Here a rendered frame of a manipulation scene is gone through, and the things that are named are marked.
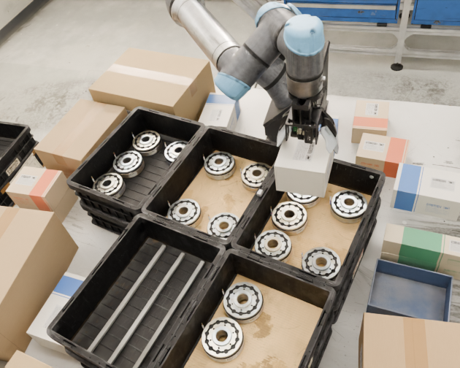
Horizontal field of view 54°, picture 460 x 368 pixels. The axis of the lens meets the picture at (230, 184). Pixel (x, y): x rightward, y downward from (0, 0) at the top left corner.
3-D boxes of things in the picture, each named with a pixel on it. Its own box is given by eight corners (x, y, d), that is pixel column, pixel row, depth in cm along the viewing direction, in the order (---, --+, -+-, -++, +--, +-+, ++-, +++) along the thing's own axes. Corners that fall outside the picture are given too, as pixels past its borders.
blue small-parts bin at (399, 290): (364, 316, 126) (367, 304, 121) (374, 270, 134) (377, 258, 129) (442, 338, 119) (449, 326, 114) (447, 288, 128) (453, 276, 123)
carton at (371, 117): (355, 115, 180) (356, 99, 174) (387, 117, 176) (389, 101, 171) (350, 142, 170) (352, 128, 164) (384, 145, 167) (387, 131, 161)
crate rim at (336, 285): (290, 151, 142) (289, 146, 141) (386, 177, 130) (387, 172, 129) (229, 251, 121) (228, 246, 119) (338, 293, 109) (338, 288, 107)
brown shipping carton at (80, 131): (94, 128, 197) (80, 98, 185) (136, 136, 189) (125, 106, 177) (52, 177, 180) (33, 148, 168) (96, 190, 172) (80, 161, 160)
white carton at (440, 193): (389, 207, 148) (393, 189, 142) (396, 180, 155) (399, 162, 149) (456, 221, 142) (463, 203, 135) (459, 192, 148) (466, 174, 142)
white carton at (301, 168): (293, 136, 126) (293, 111, 119) (337, 141, 122) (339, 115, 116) (276, 190, 114) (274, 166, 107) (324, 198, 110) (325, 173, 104)
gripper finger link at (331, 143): (333, 167, 108) (310, 142, 104) (336, 150, 112) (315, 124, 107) (344, 163, 106) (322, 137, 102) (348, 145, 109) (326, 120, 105)
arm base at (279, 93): (286, 85, 173) (267, 69, 169) (313, 69, 160) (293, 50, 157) (272, 115, 166) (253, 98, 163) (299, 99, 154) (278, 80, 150)
